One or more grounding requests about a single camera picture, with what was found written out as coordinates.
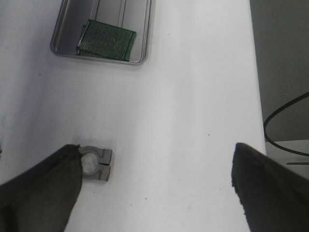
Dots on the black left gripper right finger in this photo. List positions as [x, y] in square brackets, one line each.
[274, 198]

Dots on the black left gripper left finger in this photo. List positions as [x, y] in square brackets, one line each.
[42, 198]

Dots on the green perforated circuit board front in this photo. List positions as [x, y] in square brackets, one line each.
[81, 45]

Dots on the green perforated circuit board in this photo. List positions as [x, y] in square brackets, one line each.
[81, 45]
[108, 41]

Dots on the silver metal tray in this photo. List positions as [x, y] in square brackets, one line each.
[134, 15]

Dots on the grey metal clamp block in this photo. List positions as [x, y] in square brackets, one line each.
[96, 163]

